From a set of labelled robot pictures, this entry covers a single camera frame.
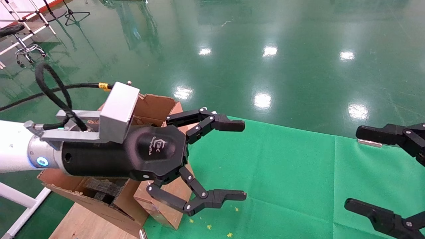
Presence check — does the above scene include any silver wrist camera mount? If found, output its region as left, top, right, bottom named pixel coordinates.
left=42, top=81, right=140, bottom=144

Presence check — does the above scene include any white metal rack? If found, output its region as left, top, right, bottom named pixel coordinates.
left=0, top=0, right=57, bottom=55

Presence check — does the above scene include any black foam insert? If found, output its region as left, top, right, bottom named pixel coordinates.
left=83, top=178, right=128, bottom=203

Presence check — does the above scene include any small brown cardboard box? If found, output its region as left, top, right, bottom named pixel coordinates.
left=134, top=162, right=196, bottom=230

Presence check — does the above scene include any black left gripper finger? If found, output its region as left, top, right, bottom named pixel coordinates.
left=147, top=167, right=247, bottom=216
left=165, top=107, right=246, bottom=144

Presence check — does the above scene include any white metal frame tube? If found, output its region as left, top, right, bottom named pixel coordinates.
left=0, top=182, right=52, bottom=239

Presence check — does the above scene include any black stool chrome base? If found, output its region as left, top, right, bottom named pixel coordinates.
left=0, top=24, right=45, bottom=67

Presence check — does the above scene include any black tripod stand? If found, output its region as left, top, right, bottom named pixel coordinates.
left=63, top=0, right=91, bottom=26

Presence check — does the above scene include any green cloth table cover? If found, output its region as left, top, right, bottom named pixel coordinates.
left=143, top=115, right=425, bottom=239

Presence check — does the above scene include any black round base stand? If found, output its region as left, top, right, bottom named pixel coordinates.
left=42, top=0, right=67, bottom=22

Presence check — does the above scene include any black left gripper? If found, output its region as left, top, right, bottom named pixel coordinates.
left=61, top=125, right=190, bottom=183

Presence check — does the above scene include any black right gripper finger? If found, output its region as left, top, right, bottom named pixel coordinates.
left=344, top=198, right=425, bottom=239
left=356, top=123, right=425, bottom=166

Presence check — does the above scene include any large open cardboard carton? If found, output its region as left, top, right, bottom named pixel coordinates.
left=38, top=94, right=193, bottom=238

